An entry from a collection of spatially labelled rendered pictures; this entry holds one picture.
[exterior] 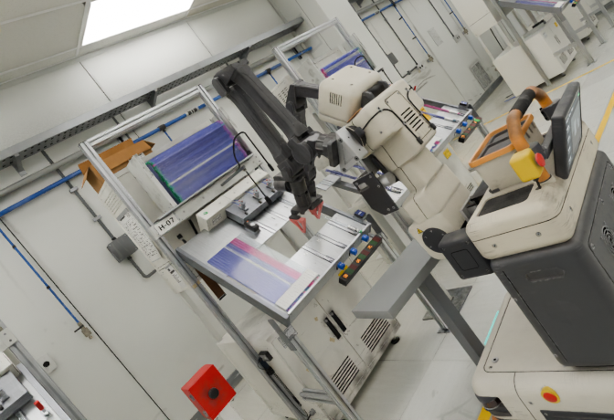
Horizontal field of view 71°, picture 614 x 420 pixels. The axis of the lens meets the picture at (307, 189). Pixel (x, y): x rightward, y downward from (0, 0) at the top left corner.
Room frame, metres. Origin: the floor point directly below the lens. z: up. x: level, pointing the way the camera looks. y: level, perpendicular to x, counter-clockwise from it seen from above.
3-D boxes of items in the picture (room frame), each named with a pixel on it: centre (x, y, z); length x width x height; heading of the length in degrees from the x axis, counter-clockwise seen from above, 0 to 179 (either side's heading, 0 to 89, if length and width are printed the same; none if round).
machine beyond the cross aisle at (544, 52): (5.53, -3.43, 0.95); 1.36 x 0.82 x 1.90; 38
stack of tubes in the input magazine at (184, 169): (2.39, 0.39, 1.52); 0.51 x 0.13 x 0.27; 128
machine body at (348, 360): (2.45, 0.51, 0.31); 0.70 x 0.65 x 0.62; 128
